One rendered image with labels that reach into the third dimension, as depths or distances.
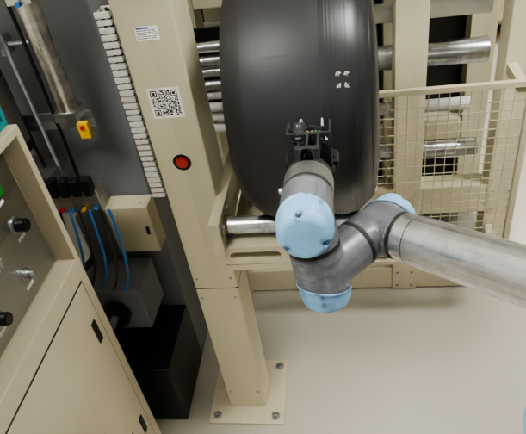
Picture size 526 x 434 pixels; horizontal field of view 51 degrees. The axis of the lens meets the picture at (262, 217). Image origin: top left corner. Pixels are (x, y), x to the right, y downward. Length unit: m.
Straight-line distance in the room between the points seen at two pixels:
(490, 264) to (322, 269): 0.21
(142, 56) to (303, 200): 0.64
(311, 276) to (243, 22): 0.52
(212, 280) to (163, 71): 0.64
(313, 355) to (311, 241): 1.51
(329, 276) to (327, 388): 1.36
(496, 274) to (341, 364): 1.49
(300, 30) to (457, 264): 0.52
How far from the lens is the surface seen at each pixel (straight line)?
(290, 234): 0.70
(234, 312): 1.69
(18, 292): 1.32
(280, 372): 2.15
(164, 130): 1.32
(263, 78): 1.03
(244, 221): 1.35
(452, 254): 0.75
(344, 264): 0.78
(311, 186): 0.74
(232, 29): 1.09
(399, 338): 2.24
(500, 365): 2.22
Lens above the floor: 1.75
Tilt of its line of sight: 38 degrees down
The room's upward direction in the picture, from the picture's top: 10 degrees counter-clockwise
